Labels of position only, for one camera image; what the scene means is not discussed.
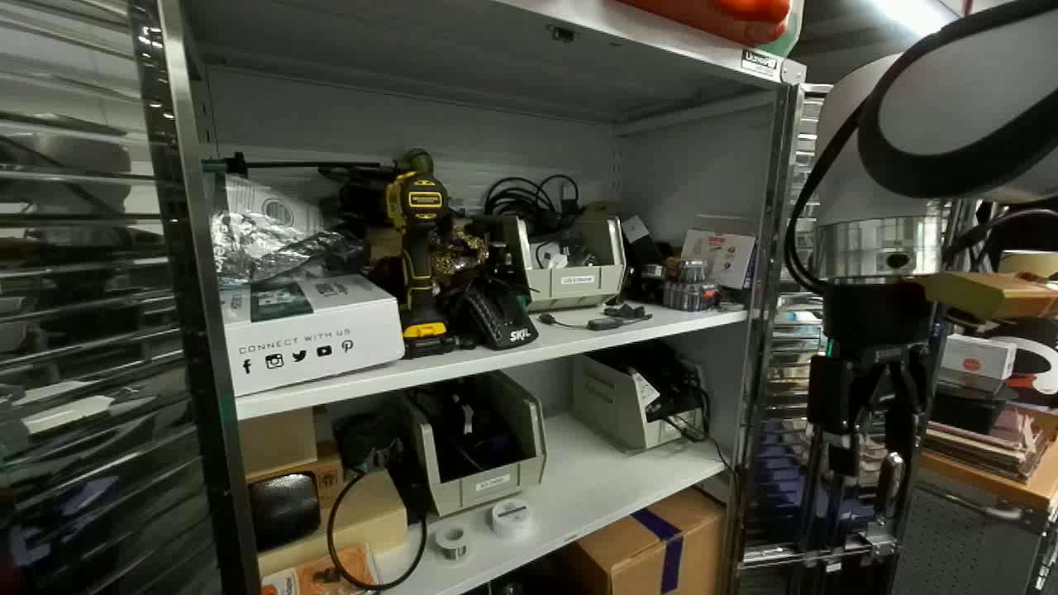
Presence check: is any cardboard box with blue tape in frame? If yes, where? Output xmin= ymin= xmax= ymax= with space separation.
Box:
xmin=565 ymin=489 xmax=731 ymax=595

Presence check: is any black cable loop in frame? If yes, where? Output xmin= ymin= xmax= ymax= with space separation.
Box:
xmin=325 ymin=466 xmax=430 ymax=591

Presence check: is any orange plastic case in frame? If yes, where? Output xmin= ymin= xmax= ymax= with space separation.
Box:
xmin=620 ymin=0 xmax=796 ymax=46

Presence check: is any grey cable with black plugs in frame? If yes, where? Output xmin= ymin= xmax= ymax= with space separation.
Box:
xmin=536 ymin=300 xmax=655 ymax=335

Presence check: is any black rod tool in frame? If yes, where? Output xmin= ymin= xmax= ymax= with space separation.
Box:
xmin=199 ymin=152 xmax=391 ymax=182

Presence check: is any white red device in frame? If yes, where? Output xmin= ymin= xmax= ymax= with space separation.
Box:
xmin=940 ymin=326 xmax=1058 ymax=401

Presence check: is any clear plastic bag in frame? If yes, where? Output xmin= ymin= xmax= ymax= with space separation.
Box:
xmin=208 ymin=174 xmax=368 ymax=291

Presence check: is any grey plastic tool box bin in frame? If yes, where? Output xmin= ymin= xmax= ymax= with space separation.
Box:
xmin=499 ymin=208 xmax=629 ymax=310

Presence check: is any grey tape roll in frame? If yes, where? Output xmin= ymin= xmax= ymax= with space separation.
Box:
xmin=430 ymin=521 xmax=472 ymax=562

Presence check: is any metal server rack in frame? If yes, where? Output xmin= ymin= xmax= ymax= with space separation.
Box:
xmin=0 ymin=0 xmax=225 ymax=595

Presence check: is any yellow black cordless drill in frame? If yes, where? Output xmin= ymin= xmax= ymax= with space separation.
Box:
xmin=382 ymin=144 xmax=458 ymax=358

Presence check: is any black cable bundle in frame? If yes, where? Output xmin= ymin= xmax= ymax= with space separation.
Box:
xmin=479 ymin=173 xmax=588 ymax=224

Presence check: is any white cardboard box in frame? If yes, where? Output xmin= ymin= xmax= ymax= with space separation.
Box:
xmin=219 ymin=272 xmax=407 ymax=396

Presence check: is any white tape roll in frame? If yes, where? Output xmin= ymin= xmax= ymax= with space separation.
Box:
xmin=484 ymin=499 xmax=536 ymax=539

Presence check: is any black rounded device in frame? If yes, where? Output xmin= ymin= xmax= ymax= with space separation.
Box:
xmin=245 ymin=468 xmax=325 ymax=549

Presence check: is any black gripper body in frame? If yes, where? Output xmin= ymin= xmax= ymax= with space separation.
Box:
xmin=805 ymin=279 xmax=940 ymax=443

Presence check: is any grey storage bin with cables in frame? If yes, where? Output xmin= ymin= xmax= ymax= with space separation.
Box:
xmin=569 ymin=347 xmax=707 ymax=453

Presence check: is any metal shelf unit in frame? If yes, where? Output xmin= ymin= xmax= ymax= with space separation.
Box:
xmin=126 ymin=0 xmax=805 ymax=595

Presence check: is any white printed product box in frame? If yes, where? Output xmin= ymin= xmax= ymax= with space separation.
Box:
xmin=677 ymin=227 xmax=759 ymax=291

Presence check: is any brown cardboard box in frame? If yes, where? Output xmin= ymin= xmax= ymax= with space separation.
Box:
xmin=238 ymin=409 xmax=410 ymax=576

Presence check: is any black robot cable hose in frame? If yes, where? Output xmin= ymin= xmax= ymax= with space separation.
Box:
xmin=781 ymin=0 xmax=1058 ymax=299

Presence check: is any black small box device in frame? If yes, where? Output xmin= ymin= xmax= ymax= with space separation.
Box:
xmin=630 ymin=235 xmax=681 ymax=309

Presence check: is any black battery charger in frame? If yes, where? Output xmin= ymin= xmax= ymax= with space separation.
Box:
xmin=457 ymin=279 xmax=541 ymax=355

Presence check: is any yellow flat box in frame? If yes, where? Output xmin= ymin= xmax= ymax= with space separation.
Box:
xmin=920 ymin=268 xmax=1058 ymax=324

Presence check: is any wooden desk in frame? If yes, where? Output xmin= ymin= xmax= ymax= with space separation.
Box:
xmin=920 ymin=441 xmax=1058 ymax=515

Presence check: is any grey storage bin with label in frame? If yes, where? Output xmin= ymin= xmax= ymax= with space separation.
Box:
xmin=392 ymin=371 xmax=551 ymax=518

